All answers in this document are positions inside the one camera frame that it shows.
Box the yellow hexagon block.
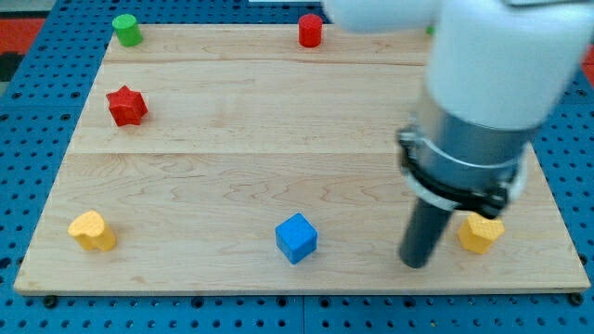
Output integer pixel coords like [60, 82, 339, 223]
[458, 213, 505, 254]

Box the red cylinder block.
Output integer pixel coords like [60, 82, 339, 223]
[298, 14, 323, 47]

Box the blue cube block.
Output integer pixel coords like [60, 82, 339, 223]
[275, 212, 318, 264]

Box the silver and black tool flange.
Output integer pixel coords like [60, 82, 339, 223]
[396, 88, 536, 220]

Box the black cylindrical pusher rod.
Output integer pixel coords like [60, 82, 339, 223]
[399, 199, 453, 268]

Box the wooden board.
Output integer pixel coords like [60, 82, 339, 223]
[14, 25, 590, 296]

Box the green cylinder block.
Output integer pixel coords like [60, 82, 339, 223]
[111, 13, 143, 47]

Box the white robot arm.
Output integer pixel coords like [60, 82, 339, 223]
[323, 0, 593, 268]

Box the yellow heart block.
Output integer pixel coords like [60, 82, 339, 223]
[67, 211, 117, 251]

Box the red star block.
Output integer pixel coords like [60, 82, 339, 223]
[106, 85, 148, 127]

